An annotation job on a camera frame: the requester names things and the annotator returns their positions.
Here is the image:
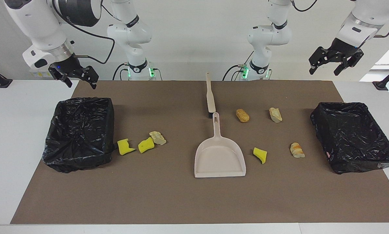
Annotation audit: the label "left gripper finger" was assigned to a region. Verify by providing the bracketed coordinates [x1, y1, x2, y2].
[334, 52, 364, 76]
[309, 46, 329, 75]

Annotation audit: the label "pale tan bread chunk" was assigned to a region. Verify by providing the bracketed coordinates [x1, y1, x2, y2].
[269, 107, 283, 124]

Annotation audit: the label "brown bread roll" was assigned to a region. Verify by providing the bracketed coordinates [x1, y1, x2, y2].
[236, 109, 250, 123]

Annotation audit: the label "orange striped croissant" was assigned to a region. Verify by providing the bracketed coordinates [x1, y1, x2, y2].
[290, 142, 306, 158]

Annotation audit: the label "small yellow sponge wedge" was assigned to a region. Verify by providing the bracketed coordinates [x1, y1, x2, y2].
[253, 147, 268, 164]

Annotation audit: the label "beige brush black bristles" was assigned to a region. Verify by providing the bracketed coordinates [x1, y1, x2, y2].
[206, 72, 216, 118]

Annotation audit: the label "beige plastic dustpan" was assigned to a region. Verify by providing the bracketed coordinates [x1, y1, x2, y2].
[194, 112, 247, 178]

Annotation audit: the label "black bag lined bin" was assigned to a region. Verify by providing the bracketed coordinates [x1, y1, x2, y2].
[42, 97, 115, 173]

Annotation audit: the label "black bag bin pink mark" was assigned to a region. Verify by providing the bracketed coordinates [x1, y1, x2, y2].
[310, 102, 389, 175]

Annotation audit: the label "pale crumpled trash piece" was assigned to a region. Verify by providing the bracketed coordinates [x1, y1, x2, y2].
[149, 131, 167, 146]

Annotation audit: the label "notched yellow sponge piece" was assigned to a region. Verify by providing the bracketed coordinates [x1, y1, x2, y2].
[117, 138, 136, 155]

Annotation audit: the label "yellow sponge piece dark speck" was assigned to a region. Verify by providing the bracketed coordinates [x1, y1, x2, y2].
[138, 137, 155, 154]

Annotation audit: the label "brown table mat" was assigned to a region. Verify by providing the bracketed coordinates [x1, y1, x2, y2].
[11, 80, 389, 225]

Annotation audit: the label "black right base cable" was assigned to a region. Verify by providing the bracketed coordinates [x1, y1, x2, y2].
[113, 63, 130, 81]

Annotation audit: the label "black base cable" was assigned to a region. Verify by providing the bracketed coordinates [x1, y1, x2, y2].
[222, 64, 247, 81]
[113, 63, 130, 81]

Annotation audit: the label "white wall box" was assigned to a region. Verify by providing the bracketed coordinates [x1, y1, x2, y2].
[30, 67, 57, 78]

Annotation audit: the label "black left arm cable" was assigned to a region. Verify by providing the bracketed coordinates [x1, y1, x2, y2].
[290, 0, 389, 38]

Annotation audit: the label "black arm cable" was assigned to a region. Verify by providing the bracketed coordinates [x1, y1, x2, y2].
[51, 0, 116, 65]
[290, 0, 389, 38]

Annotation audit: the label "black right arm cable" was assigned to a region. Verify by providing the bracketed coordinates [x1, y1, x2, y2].
[51, 0, 116, 65]

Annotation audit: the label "black left base cable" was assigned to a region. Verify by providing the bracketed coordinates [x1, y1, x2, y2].
[222, 64, 247, 81]

